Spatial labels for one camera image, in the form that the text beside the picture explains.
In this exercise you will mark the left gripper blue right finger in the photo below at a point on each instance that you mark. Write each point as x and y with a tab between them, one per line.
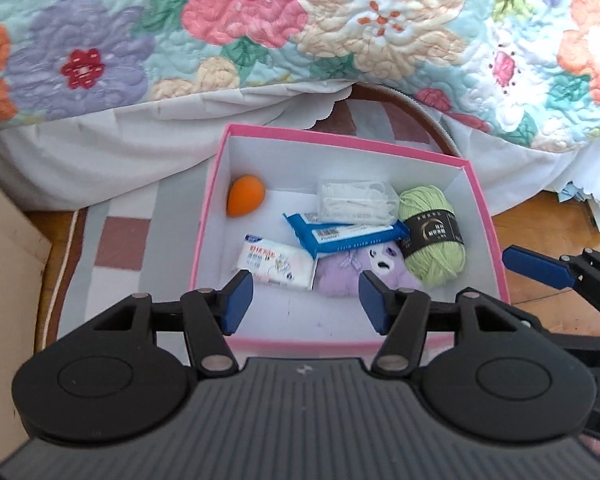
400	316

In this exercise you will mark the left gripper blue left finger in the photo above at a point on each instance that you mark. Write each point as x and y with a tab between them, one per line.
211	315

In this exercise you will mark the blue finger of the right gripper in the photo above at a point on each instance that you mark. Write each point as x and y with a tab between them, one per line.
543	269

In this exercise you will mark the white tissue pack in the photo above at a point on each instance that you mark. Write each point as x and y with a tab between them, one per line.
276	264

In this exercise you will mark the green yarn ball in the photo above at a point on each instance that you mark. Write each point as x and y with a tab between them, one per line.
434	250

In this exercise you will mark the blue wet wipes pack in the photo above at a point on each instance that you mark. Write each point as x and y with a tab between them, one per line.
328	238

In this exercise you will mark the clear plastic floss box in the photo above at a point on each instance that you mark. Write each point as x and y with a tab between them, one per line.
370	202

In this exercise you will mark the orange makeup sponge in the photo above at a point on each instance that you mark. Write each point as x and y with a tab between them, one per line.
246	195

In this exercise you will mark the paper scraps under bed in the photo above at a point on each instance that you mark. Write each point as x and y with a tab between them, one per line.
572	192

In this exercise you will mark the pink cardboard box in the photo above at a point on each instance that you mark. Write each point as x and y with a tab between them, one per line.
306	212

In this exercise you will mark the striped checkered rug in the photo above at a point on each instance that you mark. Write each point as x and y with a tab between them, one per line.
145	239

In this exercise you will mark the floral quilt bedspread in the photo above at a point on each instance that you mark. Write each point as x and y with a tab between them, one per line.
526	71

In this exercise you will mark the beige wooden cabinet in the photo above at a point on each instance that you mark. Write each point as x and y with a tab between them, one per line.
23	255

